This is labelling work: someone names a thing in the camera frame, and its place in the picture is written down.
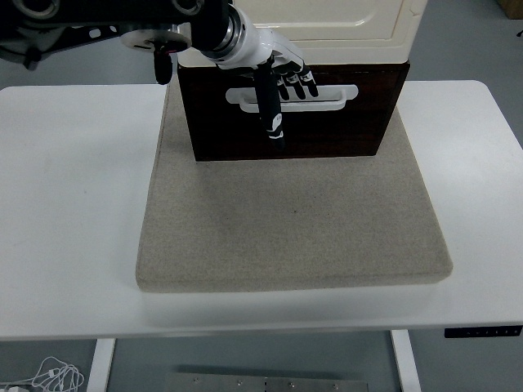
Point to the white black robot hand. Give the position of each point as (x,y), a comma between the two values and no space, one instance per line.
(261,45)

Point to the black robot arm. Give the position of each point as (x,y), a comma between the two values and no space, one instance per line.
(102,16)

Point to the cream plastic cabinet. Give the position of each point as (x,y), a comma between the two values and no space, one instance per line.
(347,32)

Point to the dark wooden drawer housing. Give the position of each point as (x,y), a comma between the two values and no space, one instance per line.
(183,110)

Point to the beige fabric mat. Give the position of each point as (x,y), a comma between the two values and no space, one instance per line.
(286,228)

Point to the brown cardboard box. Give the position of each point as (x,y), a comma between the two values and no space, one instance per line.
(512,8)

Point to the grey metal plate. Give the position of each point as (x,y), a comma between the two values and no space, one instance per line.
(265,383)

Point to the white table leg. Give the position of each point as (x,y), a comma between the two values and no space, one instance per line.
(100,365)
(406,361)

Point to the black table control panel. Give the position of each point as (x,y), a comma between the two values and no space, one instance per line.
(482,332)

